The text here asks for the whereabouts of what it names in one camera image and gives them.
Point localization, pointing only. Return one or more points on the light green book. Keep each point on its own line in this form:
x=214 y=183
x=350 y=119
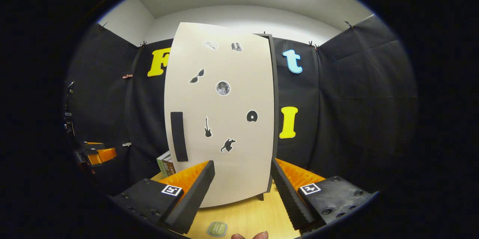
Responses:
x=160 y=166

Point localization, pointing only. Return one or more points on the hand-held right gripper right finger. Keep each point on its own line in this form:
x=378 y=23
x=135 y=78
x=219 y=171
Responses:
x=288 y=201

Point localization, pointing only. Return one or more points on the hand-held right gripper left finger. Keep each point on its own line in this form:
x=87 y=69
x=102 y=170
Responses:
x=192 y=201

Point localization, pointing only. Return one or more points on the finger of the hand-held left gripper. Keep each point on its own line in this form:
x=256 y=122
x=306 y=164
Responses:
x=93 y=143
x=89 y=150

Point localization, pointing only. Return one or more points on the grey cabinet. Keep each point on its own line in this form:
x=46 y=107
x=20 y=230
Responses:
x=276 y=119

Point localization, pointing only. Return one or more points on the brown book with white patch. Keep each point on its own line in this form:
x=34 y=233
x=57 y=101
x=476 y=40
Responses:
x=169 y=168

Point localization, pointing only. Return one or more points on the beige cabinet door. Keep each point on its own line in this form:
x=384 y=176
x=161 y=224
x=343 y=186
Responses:
x=239 y=63

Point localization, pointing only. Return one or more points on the black backdrop cloth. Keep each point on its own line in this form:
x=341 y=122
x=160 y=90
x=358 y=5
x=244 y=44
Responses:
x=355 y=100

